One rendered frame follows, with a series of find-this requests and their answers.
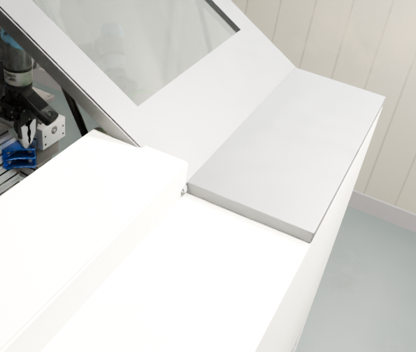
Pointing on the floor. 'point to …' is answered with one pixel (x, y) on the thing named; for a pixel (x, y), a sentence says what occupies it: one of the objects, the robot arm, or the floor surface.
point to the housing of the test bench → (240, 234)
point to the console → (63, 237)
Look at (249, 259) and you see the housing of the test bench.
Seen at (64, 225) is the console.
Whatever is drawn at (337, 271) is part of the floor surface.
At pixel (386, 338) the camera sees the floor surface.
